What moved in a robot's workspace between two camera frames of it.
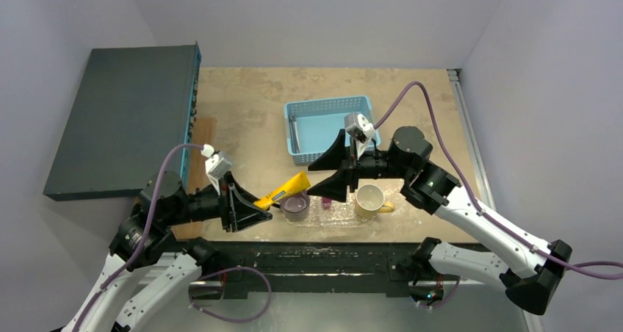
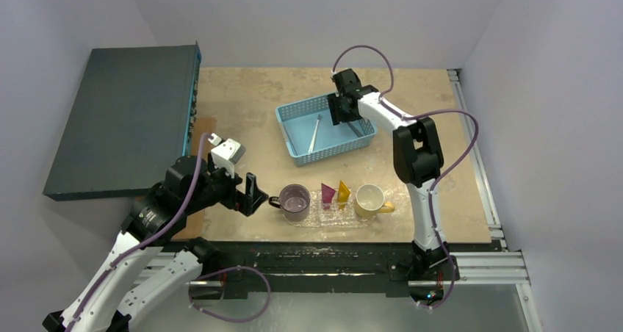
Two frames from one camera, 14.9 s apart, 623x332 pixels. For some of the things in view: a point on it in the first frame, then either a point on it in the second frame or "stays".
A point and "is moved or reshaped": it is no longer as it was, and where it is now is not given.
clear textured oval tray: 341,215 stays
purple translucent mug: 295,208 stays
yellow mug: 369,200 stays
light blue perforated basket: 313,127 stays
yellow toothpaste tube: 300,183 is moved or reshaped
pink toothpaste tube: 326,203 stays
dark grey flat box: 134,106 stays
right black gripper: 350,167 → 341,106
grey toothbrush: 294,134 is moved or reshaped
